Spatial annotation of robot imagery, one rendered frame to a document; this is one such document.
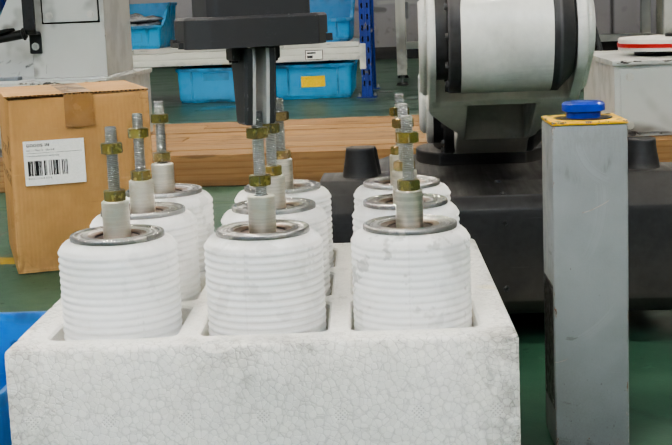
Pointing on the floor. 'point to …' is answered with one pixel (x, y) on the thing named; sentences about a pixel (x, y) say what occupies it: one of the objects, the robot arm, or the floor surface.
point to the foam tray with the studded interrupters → (274, 380)
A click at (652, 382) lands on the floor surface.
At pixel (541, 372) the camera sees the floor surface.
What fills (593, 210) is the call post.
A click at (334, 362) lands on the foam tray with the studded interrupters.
